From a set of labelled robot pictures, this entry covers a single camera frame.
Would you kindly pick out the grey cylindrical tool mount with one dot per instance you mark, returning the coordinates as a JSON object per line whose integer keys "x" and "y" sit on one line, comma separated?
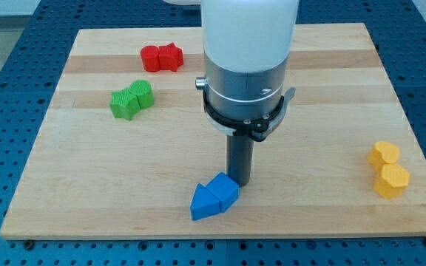
{"x": 247, "y": 104}

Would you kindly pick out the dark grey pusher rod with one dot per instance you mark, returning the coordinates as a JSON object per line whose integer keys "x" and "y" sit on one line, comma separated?
{"x": 239, "y": 151}

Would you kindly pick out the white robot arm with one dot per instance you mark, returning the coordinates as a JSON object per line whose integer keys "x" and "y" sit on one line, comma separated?
{"x": 246, "y": 47}

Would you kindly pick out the yellow heart block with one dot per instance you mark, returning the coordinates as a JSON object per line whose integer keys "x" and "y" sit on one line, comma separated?
{"x": 382, "y": 153}

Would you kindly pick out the yellow hexagon block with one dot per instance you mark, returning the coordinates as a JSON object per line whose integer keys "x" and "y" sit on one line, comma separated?
{"x": 391, "y": 181}

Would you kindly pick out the blue cube block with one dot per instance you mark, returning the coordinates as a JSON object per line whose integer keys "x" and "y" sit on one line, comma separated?
{"x": 225, "y": 189}

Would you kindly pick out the blue triangle block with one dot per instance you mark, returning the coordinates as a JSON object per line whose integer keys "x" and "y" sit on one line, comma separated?
{"x": 204, "y": 203}

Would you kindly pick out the red star block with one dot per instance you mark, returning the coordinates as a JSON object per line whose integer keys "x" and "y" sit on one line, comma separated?
{"x": 170, "y": 57}

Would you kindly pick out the green cylinder block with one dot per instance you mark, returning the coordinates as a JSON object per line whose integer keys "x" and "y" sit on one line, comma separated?
{"x": 143, "y": 91}

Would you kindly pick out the red cylinder block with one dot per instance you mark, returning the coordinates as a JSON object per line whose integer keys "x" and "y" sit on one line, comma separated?
{"x": 149, "y": 57}

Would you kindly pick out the wooden board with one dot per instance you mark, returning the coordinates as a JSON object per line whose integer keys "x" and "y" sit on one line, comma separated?
{"x": 90, "y": 176}

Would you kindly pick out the green star block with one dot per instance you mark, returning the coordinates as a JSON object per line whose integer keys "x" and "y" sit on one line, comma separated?
{"x": 124, "y": 104}

